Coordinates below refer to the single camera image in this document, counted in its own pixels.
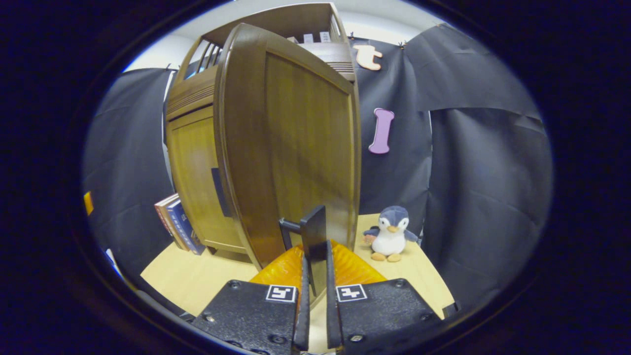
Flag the black backdrop cloth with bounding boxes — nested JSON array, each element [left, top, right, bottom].
[[83, 24, 554, 312]]

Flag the blue book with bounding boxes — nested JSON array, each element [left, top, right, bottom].
[[167, 199, 206, 256]]

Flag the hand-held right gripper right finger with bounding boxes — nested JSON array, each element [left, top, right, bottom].
[[325, 240, 459, 355]]

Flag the penguin plush toy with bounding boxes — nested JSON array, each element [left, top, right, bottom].
[[364, 206, 419, 263]]

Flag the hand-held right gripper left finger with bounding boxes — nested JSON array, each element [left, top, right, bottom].
[[191, 244, 311, 355]]

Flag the wooden double-door shoe cabinet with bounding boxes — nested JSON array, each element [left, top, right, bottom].
[[164, 2, 362, 296]]

